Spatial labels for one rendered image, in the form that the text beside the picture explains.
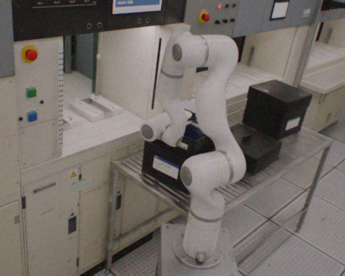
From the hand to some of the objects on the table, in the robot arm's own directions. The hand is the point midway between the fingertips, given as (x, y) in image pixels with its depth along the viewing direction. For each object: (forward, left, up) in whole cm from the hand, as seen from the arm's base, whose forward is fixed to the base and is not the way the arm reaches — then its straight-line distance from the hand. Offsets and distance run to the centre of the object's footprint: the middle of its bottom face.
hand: (190, 110), depth 184 cm
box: (+62, -62, -33) cm, 94 cm away
